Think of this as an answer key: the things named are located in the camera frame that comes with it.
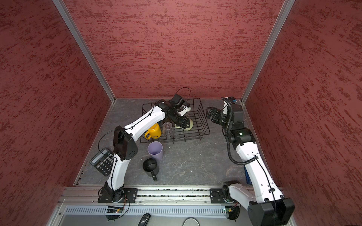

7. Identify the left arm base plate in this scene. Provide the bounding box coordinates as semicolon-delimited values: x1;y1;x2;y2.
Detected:
98;188;138;204

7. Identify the aluminium corner post right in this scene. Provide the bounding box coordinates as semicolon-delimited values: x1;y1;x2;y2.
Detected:
241;0;296;103

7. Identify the black mug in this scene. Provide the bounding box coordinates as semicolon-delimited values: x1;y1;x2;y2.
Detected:
142;158;159;181

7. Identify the aluminium corner post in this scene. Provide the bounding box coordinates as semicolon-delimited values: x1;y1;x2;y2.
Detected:
241;0;296;103
52;0;117;103

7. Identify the black calculator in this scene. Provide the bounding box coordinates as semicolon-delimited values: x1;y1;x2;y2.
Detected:
90;148;115;177

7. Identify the lilac plastic cup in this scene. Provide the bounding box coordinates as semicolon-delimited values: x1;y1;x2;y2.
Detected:
147;141;163;161

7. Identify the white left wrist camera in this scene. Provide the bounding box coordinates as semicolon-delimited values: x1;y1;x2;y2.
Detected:
177;103;191;116

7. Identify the yellow mug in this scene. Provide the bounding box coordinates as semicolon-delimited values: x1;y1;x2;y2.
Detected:
144;123;162;140

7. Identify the black remote handset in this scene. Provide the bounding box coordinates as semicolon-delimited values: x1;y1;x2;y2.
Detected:
138;213;151;226

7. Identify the black wire dish rack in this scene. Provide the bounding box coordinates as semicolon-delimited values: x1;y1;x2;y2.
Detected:
140;98;212;144

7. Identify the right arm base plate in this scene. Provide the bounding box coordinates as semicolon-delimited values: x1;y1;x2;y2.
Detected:
209;188;225;204

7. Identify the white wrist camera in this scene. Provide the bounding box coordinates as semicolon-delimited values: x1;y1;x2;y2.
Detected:
222;97;237;116
177;103;191;116

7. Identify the clear glass cup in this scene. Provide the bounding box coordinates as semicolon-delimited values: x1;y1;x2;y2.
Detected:
163;122;173;138

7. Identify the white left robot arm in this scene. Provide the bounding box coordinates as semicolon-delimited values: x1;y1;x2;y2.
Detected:
99;94;192;203

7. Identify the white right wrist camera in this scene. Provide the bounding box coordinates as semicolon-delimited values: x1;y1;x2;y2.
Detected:
222;97;237;116

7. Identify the grey round object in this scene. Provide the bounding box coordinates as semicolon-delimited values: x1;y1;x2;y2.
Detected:
182;217;200;226

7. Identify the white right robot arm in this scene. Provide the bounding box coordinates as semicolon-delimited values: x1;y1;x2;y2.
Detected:
206;98;295;226

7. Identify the cream mug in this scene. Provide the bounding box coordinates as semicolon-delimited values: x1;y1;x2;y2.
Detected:
175;119;194;131

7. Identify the aluminium corner post left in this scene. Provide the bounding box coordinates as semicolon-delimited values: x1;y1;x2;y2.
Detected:
52;0;117;103

